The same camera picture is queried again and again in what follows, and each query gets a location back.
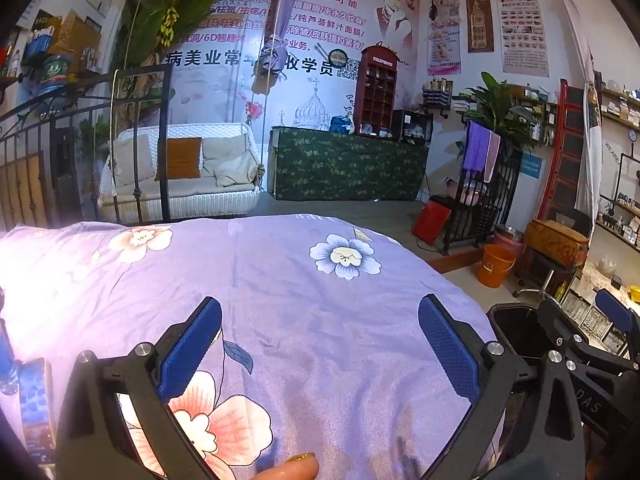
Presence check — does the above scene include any banana plant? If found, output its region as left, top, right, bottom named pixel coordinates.
left=120, top=0, right=276, bottom=66

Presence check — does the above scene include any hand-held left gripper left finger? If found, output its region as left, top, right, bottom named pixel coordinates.
left=55, top=296, right=223, bottom=480

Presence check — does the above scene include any wall shelf with bottles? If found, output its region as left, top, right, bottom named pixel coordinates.
left=595, top=85, right=640, bottom=251

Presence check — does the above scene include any black iron bed frame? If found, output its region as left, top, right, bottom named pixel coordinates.
left=0, top=65, right=173, bottom=231

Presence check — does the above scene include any orange cushion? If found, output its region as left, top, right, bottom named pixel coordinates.
left=157, top=136, right=202, bottom=181

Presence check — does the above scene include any white wicker swing sofa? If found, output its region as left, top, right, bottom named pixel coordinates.
left=98, top=122, right=263, bottom=218

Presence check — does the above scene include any black wall organizer shelf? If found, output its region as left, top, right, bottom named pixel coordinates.
left=422, top=77, right=453, bottom=118

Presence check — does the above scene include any green paint bucket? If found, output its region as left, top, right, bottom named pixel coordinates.
left=41, top=52, right=72, bottom=86

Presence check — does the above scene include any blue water bottle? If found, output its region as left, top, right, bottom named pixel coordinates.
left=0, top=317, right=21, bottom=396

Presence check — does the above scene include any brown wicker chest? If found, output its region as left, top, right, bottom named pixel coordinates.
left=524, top=219, right=591, bottom=268

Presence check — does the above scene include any green potted plant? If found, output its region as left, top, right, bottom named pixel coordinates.
left=452, top=71, right=538, bottom=151

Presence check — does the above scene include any purple towel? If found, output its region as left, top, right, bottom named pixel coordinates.
left=461, top=120, right=501, bottom=183

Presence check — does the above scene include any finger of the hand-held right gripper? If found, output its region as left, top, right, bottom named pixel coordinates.
left=595, top=289, right=640, bottom=356
left=539, top=300, right=591, bottom=366

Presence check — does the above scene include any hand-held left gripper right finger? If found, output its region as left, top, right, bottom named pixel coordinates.
left=417, top=294, right=586, bottom=480

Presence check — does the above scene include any black swivel stool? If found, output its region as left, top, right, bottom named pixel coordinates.
left=512, top=255, right=576, bottom=302

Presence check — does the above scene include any beige pillow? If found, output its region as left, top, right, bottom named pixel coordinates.
left=112, top=132, right=156, bottom=186

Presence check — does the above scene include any red ladder shelf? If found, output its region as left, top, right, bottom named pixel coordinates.
left=537, top=79, right=586, bottom=221

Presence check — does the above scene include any pink wall poster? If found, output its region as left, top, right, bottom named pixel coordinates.
left=426, top=0, right=462, bottom=77

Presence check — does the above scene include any red telephone booth cabinet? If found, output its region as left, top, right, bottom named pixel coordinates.
left=354, top=45, right=399, bottom=136

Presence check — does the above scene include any cardboard box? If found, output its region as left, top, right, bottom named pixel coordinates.
left=50, top=10, right=103, bottom=56

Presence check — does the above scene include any black metal rack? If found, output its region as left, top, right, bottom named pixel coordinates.
left=442, top=150, right=523, bottom=256

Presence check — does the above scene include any red bag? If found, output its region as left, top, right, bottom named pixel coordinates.
left=411, top=199, right=451, bottom=247

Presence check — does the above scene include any brown tower wall poster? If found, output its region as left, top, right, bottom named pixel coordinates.
left=465, top=0, right=496, bottom=54

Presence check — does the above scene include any white standing banner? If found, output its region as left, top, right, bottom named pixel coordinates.
left=557, top=0, right=603, bottom=221

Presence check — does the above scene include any black trash bin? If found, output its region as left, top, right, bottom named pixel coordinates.
left=486, top=302, right=548, bottom=361

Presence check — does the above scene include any beige cushion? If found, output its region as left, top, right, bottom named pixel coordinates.
left=200, top=135, right=258, bottom=188

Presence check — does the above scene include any orange bucket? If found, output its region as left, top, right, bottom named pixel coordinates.
left=476, top=244, right=517, bottom=288

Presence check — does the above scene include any large wall banner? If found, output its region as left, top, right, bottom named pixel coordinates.
left=165, top=0, right=421, bottom=131

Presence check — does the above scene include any green patterned counter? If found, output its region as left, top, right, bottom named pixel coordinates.
left=269, top=126, right=430, bottom=202

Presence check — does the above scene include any purple floral blanket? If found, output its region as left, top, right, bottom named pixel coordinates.
left=0, top=214, right=506, bottom=480

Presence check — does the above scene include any person's left hand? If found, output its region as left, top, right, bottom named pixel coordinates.
left=257, top=452, right=320, bottom=480

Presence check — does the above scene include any eyebrow chart wall poster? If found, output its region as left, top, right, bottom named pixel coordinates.
left=495, top=0, right=550, bottom=78

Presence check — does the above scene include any hanging purple flower decoration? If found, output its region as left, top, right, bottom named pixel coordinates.
left=252, top=35, right=291, bottom=93

